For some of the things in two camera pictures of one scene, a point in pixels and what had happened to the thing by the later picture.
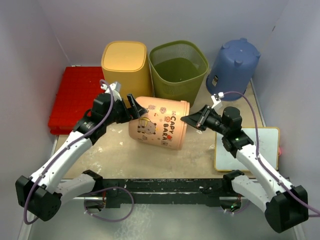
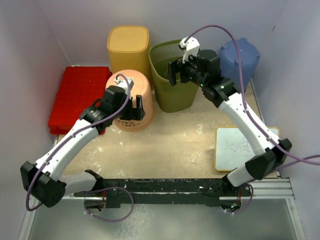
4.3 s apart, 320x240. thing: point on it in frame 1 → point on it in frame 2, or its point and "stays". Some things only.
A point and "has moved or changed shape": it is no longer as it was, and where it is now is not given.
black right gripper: [198, 119] → [173, 67]
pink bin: [161, 124] → [141, 87]
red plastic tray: [78, 87] stays
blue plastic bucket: [232, 69] stays
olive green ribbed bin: [178, 69] stays
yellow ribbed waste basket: [127, 63] has moved or changed shape
